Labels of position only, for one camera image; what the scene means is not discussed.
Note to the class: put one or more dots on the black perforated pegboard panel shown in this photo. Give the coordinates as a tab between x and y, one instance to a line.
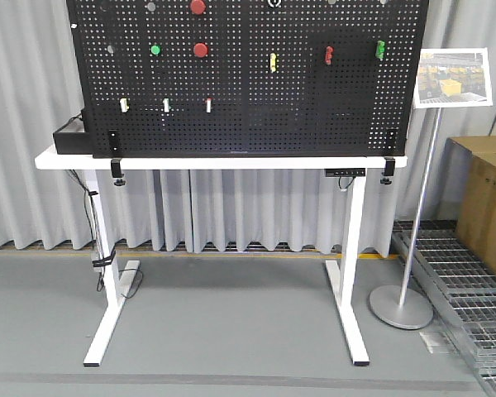
305	108

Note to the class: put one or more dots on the red toggle switch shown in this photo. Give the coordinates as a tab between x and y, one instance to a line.
329	51

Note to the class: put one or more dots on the green white rocker switch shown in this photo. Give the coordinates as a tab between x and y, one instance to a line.
166	105

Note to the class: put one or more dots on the left black table clamp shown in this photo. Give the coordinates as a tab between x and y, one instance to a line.
116	157

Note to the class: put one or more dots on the grey curtain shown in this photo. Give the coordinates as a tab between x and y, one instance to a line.
40	91

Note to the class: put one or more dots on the silver sign stand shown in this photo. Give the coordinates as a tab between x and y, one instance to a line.
400	306

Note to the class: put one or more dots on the upper red mushroom button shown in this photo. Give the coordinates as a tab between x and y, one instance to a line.
198	7

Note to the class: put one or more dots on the yellow white rocker switch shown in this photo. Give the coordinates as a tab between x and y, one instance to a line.
124	105

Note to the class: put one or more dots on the green round push button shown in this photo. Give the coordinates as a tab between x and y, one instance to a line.
155	50

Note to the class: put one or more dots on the lower red mushroom button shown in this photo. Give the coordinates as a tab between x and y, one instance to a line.
200	50

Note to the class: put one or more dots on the right black table clamp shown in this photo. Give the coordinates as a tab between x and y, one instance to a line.
390	162

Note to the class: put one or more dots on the black white selector knob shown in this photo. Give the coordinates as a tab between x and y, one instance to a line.
274	3

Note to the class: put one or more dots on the brown cardboard box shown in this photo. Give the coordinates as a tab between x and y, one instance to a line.
476	225

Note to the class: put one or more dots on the black table clamp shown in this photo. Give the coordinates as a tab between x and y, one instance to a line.
390	162
116	157

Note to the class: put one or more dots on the black round button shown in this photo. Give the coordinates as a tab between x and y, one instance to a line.
103	6

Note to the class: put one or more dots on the black electronics box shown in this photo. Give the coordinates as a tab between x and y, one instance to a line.
73	138

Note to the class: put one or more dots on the white standing desk frame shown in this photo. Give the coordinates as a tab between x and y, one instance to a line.
117	282

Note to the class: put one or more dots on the green toggle switch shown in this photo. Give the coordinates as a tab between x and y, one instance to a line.
380	50

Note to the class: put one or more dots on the metal floor grating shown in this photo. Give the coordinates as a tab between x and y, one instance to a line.
463	291

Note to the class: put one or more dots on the desk height control panel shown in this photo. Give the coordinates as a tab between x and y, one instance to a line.
345	172

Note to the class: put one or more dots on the framed photo sign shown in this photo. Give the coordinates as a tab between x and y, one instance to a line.
453	78

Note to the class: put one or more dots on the yellow toggle switch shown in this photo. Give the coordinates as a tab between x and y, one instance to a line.
273	62

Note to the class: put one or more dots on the red mushroom button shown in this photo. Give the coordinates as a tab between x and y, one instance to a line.
200	50
198	7

